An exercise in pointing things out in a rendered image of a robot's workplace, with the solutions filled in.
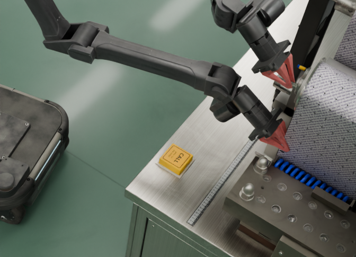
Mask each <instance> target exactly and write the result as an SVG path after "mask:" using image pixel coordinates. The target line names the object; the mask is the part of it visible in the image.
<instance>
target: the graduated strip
mask: <svg viewBox="0 0 356 257"><path fill-rule="evenodd" d="M257 137H258V135H257V136H256V139H255V140H253V141H250V140H249V141H248V142H247V143H246V144H245V146H244V147H243V148H242V150H241V151H240V152H239V153H238V155H237V156H236V157H235V159H234V160H233V161H232V163H231V164H230V166H229V167H228V168H227V170H226V171H225V172H224V173H223V175H222V176H221V177H220V179H219V180H218V181H217V182H216V184H215V185H214V186H213V188H212V189H211V190H210V191H209V193H208V194H207V195H206V197H205V198H204V199H203V201H202V202H201V204H199V206H198V207H197V209H196V210H195V211H194V213H193V214H192V215H191V217H190V218H189V219H188V220H187V222H186V223H188V224H190V225H191V226H194V225H195V224H196V222H197V221H198V220H199V218H200V217H201V216H202V214H203V213H204V212H205V210H206V209H207V208H208V206H209V205H210V204H211V202H212V201H213V200H214V198H215V197H216V195H217V194H218V193H219V191H220V190H221V189H222V188H223V186H224V185H225V184H226V182H227V181H228V180H229V178H230V177H231V176H232V174H233V173H234V172H235V170H236V169H237V168H238V166H239V165H240V163H241V162H242V161H243V159H244V158H245V157H246V155H247V154H248V153H249V152H250V150H251V149H252V148H253V146H254V145H255V144H256V142H257V141H258V138H257Z"/></svg>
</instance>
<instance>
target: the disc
mask: <svg viewBox="0 0 356 257"><path fill-rule="evenodd" d="M323 62H326V58H325V57H324V58H322V59H321V60H320V61H319V63H318V64H317V65H316V67H315V68H314V70H313V72H312V73H311V75H310V76H309V78H308V80H307V82H306V83H305V85H304V87H303V89H302V90H301V92H300V94H299V97H298V99H297V101H296V104H295V107H294V111H295V110H296V108H297V106H298V103H299V101H300V99H301V97H302V95H303V93H304V91H305V89H306V87H307V85H308V83H309V81H310V80H311V78H312V76H313V75H314V73H315V72H316V71H317V69H318V67H319V66H320V65H321V64H322V63H323Z"/></svg>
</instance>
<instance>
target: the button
mask: <svg viewBox="0 0 356 257"><path fill-rule="evenodd" d="M192 158H193V155H192V154H190V153H189V152H187V151H185V150H184V149H182V148H181V147H178V146H177V145H175V144H172V145H171V146H170V147H169V148H168V149H167V151H166V152H165V153H164V154H163V155H162V156H161V157H160V159H159V163H160V164H161V165H163V166H164V167H166V168H167V169H169V170H171V171H172V172H174V173H176V174H177V175H180V174H181V173H182V172H183V170H184V169H185V168H186V167H187V166H188V164H189V163H190V162H191V161H192Z"/></svg>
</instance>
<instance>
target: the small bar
mask: <svg viewBox="0 0 356 257"><path fill-rule="evenodd" d="M311 196H312V197H314V198H315V199H317V200H319V201H320V202H322V203H324V204H326V205H327V206H329V207H331V208H333V209H334V210H336V211H338V212H339V213H341V214H343V215H345V213H346V212H347V210H348V208H349V206H350V205H349V204H347V203H345V202H344V201H342V200H340V199H339V198H337V197H335V196H333V195H331V194H330V193H328V192H326V191H325V190H323V189H321V188H319V187H318V186H316V187H315V188H314V190H313V192H312V193H311Z"/></svg>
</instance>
